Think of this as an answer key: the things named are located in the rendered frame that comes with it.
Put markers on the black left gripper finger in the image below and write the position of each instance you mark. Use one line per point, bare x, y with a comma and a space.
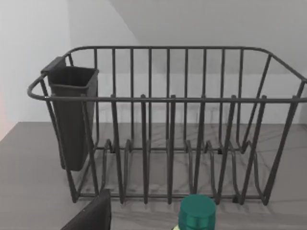
98, 213

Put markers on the dark grey cutlery holder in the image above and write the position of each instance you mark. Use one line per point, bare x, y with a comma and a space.
73, 119

